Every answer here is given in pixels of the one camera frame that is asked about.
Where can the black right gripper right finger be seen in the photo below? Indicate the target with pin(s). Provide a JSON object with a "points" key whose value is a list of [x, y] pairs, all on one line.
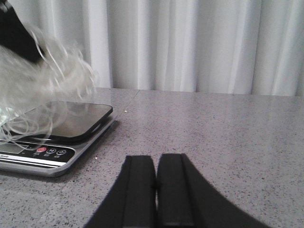
{"points": [[187, 200]]}

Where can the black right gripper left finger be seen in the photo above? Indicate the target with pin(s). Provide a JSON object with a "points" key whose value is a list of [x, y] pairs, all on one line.
{"points": [[130, 203]]}

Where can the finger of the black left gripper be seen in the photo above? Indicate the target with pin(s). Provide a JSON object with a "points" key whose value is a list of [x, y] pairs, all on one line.
{"points": [[15, 37]]}

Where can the white translucent vermicelli bundle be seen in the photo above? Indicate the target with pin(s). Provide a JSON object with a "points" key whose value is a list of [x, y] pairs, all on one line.
{"points": [[34, 96]]}

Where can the black silver kitchen scale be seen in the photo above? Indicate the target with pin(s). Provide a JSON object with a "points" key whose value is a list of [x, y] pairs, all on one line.
{"points": [[53, 155]]}

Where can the white pleated curtain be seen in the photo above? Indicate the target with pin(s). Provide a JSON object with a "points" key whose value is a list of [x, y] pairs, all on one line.
{"points": [[217, 46]]}

